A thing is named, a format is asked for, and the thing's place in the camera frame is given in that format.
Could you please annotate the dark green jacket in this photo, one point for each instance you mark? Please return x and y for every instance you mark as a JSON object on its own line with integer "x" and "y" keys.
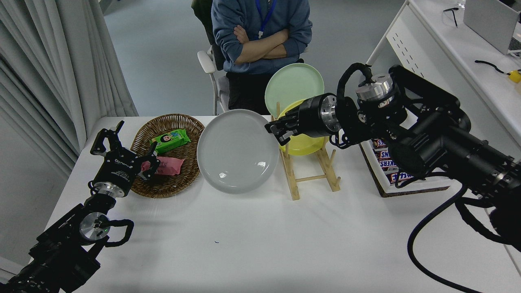
{"x": 199, "y": 16}

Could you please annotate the person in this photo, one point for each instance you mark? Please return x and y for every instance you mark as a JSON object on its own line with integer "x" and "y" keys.
{"x": 248, "y": 12}

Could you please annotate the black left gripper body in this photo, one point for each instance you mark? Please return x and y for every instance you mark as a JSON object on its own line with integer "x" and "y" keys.
{"x": 118, "y": 169}

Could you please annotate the green snack pack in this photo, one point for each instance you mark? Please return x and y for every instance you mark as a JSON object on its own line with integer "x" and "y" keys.
{"x": 171, "y": 140}

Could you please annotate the pink snack pack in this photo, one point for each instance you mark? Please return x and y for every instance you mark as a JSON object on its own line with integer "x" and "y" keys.
{"x": 169, "y": 166}

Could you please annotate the person's right hand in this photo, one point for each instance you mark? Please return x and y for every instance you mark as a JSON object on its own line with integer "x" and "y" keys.
{"x": 279, "y": 51}

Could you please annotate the Snickers bar with Chinese print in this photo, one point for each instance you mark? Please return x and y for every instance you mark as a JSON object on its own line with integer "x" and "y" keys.
{"x": 398, "y": 177}

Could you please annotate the yellow round plate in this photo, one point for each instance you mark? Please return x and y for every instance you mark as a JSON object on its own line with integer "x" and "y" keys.
{"x": 303, "y": 145}

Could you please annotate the silver laptop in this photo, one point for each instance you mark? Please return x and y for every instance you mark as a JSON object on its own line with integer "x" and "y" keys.
{"x": 488, "y": 20}

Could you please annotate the person's right forearm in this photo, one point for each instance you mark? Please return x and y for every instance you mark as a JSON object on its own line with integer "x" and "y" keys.
{"x": 250, "y": 57}

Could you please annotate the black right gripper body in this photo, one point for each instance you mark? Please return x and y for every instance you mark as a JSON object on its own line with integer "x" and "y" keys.
{"x": 312, "y": 116}

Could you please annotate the brown wicker basket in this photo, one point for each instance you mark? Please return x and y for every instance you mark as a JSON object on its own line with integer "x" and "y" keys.
{"x": 179, "y": 183}

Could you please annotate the black eyeglasses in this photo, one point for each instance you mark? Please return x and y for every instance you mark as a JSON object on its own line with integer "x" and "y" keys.
{"x": 453, "y": 14}

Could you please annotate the white desk with perforated panel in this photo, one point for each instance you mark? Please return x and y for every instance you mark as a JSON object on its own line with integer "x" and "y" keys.
{"x": 468, "y": 49}

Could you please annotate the pale grey curtain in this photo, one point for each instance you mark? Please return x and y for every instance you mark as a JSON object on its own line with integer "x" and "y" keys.
{"x": 40, "y": 61}

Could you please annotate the grey round plate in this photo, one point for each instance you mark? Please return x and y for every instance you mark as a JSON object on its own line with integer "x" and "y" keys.
{"x": 236, "y": 150}

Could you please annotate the small yellow object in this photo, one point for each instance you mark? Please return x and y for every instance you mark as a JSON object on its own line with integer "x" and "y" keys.
{"x": 515, "y": 76}

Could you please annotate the white lined tray dark base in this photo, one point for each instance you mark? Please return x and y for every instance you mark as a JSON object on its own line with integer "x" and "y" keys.
{"x": 415, "y": 189}

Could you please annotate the brown Snickers bar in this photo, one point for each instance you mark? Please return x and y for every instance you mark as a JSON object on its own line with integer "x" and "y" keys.
{"x": 388, "y": 164}
{"x": 382, "y": 154}
{"x": 379, "y": 143}

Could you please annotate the person's left forearm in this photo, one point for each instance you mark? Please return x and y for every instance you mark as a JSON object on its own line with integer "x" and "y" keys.
{"x": 266, "y": 38}

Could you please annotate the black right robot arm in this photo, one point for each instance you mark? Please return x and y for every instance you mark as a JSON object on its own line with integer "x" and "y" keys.
{"x": 431, "y": 138}

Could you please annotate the white chair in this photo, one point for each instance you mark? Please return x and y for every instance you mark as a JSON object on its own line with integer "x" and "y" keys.
{"x": 205, "y": 63}

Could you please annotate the pale green round plate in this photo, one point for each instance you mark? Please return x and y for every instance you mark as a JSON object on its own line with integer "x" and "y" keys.
{"x": 291, "y": 85}

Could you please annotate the wooden plate rack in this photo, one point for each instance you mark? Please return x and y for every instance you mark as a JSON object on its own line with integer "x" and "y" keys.
{"x": 295, "y": 187}

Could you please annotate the person's left hand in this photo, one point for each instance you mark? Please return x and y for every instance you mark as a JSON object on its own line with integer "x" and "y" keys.
{"x": 241, "y": 34}

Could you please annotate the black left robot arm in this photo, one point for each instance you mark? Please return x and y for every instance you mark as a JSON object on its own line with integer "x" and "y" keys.
{"x": 61, "y": 252}

